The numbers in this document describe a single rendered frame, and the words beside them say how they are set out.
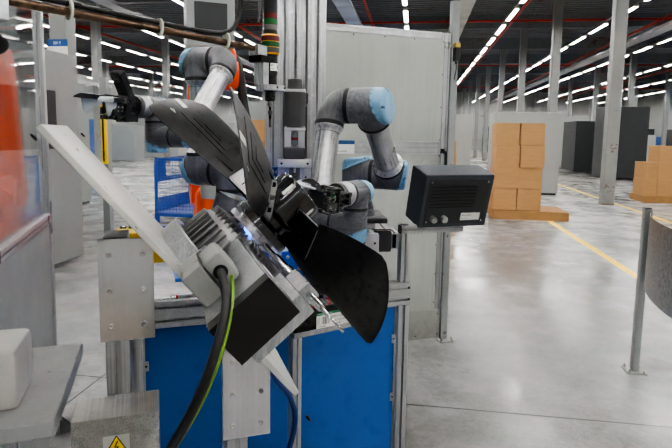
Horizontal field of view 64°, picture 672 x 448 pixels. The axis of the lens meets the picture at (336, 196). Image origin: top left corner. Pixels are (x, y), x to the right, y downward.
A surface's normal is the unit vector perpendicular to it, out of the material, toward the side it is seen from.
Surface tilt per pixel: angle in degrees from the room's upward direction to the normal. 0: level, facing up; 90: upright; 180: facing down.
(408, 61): 90
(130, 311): 90
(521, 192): 90
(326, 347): 90
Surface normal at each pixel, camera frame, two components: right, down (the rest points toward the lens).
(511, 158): -0.14, 0.11
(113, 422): 0.31, 0.11
